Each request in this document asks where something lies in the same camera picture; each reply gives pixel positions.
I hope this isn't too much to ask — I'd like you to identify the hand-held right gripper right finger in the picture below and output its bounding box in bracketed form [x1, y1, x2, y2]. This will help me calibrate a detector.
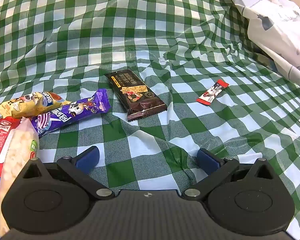
[181, 148, 278, 201]

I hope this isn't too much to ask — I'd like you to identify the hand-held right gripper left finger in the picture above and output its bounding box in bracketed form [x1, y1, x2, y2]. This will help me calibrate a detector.
[21, 146, 115, 201]

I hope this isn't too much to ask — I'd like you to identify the purple snack packet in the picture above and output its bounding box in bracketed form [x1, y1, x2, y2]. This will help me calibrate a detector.
[30, 88, 112, 138]

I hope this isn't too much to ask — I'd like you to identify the small red coffee sachet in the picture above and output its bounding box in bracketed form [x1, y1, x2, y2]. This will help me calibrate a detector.
[196, 79, 230, 105]

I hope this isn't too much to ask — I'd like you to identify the clear puffed rice snack packet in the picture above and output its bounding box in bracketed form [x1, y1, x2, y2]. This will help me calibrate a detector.
[0, 117, 40, 238]

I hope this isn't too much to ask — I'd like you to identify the yellow snack packet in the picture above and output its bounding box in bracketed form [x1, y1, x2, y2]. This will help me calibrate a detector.
[0, 91, 73, 118]

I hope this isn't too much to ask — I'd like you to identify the dark brown chocolate bar packet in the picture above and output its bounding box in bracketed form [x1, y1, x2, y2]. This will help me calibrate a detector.
[105, 70, 168, 122]

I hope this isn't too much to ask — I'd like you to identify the red white-striped snack packet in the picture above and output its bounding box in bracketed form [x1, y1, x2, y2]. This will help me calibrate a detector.
[0, 117, 22, 197]

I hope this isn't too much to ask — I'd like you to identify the green checked cloth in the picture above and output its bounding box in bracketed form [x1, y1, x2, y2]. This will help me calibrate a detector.
[0, 0, 300, 230]

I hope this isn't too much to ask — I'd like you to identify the white printed plastic bag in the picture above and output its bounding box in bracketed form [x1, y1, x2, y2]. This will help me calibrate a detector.
[220, 0, 300, 85]

